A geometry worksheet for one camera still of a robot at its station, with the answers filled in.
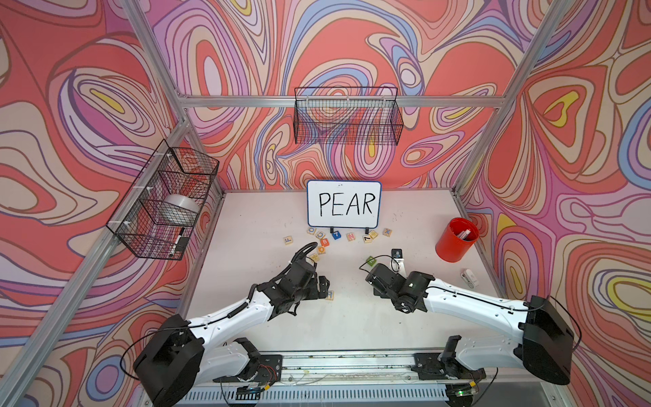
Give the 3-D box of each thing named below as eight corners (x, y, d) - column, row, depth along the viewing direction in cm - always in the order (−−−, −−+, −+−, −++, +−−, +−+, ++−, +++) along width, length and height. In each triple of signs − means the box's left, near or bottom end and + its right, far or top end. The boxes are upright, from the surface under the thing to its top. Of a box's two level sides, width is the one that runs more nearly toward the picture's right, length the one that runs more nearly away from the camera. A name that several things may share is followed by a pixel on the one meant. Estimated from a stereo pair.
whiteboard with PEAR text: (309, 230, 107) (306, 200, 93) (310, 211, 114) (307, 181, 100) (376, 230, 107) (384, 200, 93) (373, 211, 114) (380, 180, 100)
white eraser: (468, 289, 91) (474, 284, 88) (459, 275, 95) (464, 270, 92) (474, 287, 92) (480, 282, 88) (465, 273, 95) (470, 268, 92)
